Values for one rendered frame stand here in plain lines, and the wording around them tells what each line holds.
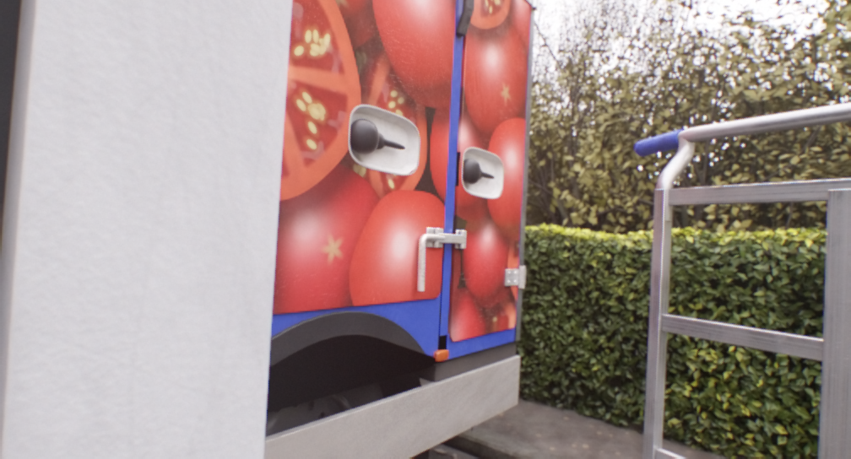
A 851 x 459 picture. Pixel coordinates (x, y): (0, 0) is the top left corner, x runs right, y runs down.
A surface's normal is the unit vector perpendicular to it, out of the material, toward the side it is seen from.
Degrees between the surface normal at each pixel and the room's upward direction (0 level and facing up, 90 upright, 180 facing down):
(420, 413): 90
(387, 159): 90
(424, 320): 90
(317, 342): 90
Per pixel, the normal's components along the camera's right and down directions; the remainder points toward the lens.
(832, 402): -0.83, -0.06
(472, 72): 0.77, 0.03
